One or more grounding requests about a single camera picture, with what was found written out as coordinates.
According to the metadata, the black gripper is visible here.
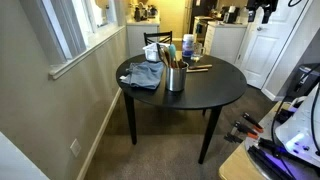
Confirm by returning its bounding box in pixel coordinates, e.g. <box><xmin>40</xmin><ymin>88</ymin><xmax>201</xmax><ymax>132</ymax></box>
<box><xmin>246</xmin><ymin>0</ymin><xmax>279</xmax><ymax>25</ymax></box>

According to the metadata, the light wooden spatula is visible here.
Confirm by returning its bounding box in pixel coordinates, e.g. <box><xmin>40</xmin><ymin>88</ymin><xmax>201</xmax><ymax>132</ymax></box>
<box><xmin>186</xmin><ymin>68</ymin><xmax>210</xmax><ymax>74</ymax></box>

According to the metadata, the teal silicone spatula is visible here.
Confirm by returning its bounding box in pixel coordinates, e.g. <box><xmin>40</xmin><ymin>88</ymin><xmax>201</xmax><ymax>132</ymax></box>
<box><xmin>168</xmin><ymin>43</ymin><xmax>180</xmax><ymax>69</ymax></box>

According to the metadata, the silver utensil holder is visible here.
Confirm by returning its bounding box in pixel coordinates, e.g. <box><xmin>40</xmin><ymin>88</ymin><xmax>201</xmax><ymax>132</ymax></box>
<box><xmin>165</xmin><ymin>63</ymin><xmax>189</xmax><ymax>93</ymax></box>

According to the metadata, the black coffee maker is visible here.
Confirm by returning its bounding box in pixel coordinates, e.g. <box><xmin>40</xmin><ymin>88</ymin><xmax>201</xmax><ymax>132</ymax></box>
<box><xmin>222</xmin><ymin>5</ymin><xmax>241</xmax><ymax>25</ymax></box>

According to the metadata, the white panel door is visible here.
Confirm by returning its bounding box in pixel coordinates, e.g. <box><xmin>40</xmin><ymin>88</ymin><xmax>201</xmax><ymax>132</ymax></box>
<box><xmin>239</xmin><ymin>0</ymin><xmax>315</xmax><ymax>90</ymax></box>

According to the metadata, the white kitchen cabinet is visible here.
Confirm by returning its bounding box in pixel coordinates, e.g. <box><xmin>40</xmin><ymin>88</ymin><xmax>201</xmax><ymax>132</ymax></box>
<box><xmin>202</xmin><ymin>21</ymin><xmax>248</xmax><ymax>65</ymax></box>

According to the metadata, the clear glass mug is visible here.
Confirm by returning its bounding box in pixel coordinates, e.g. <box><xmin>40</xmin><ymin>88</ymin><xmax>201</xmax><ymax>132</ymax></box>
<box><xmin>191</xmin><ymin>42</ymin><xmax>206</xmax><ymax>63</ymax></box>

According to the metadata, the white wipes container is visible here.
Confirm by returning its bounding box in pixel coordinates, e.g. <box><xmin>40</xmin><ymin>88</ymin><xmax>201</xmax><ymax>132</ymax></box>
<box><xmin>181</xmin><ymin>33</ymin><xmax>196</xmax><ymax>59</ymax></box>

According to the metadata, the two-tone wooden fork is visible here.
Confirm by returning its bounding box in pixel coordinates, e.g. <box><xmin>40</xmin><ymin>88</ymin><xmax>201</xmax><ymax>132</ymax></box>
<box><xmin>188</xmin><ymin>63</ymin><xmax>214</xmax><ymax>71</ymax></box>

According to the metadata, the black round table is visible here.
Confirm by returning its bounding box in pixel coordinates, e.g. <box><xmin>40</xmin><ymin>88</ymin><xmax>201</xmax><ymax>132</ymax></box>
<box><xmin>115</xmin><ymin>53</ymin><xmax>248</xmax><ymax>165</ymax></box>

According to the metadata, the wooden spoon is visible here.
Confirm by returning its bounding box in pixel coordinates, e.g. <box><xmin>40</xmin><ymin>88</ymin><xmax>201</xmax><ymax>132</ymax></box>
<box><xmin>160</xmin><ymin>45</ymin><xmax>173</xmax><ymax>68</ymax></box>

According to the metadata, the black dining chair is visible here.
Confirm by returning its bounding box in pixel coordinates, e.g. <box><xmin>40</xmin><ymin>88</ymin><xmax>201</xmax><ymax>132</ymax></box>
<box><xmin>143</xmin><ymin>30</ymin><xmax>174</xmax><ymax>47</ymax></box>

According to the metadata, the black orange clamp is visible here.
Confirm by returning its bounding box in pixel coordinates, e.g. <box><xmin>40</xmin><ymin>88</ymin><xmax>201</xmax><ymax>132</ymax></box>
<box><xmin>241</xmin><ymin>112</ymin><xmax>265</xmax><ymax>134</ymax></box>
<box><xmin>223</xmin><ymin>132</ymin><xmax>245</xmax><ymax>145</ymax></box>
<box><xmin>233</xmin><ymin>120</ymin><xmax>260</xmax><ymax>140</ymax></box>

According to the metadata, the black kitchen utensil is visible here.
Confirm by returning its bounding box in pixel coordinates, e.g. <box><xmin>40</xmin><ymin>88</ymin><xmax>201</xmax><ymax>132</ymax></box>
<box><xmin>155</xmin><ymin>42</ymin><xmax>168</xmax><ymax>67</ymax></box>

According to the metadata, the white counter cabinet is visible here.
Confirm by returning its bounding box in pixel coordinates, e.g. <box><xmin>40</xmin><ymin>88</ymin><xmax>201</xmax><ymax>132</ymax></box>
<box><xmin>125</xmin><ymin>18</ymin><xmax>161</xmax><ymax>58</ymax></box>

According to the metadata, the blue cloth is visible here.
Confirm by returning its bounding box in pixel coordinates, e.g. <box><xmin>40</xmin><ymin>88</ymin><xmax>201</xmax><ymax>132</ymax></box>
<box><xmin>119</xmin><ymin>60</ymin><xmax>166</xmax><ymax>91</ymax></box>

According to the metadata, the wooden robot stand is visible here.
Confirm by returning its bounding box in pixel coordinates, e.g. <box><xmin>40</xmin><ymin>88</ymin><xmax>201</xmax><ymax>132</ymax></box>
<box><xmin>218</xmin><ymin>99</ymin><xmax>320</xmax><ymax>180</ymax></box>

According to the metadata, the white window frame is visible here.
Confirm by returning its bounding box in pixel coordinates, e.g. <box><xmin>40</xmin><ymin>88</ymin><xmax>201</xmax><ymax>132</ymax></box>
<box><xmin>19</xmin><ymin>0</ymin><xmax>127</xmax><ymax>81</ymax></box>

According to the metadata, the white wall outlet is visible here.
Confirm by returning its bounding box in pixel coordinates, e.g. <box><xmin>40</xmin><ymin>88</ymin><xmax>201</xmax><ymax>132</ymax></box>
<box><xmin>69</xmin><ymin>137</ymin><xmax>82</xmax><ymax>158</ymax></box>

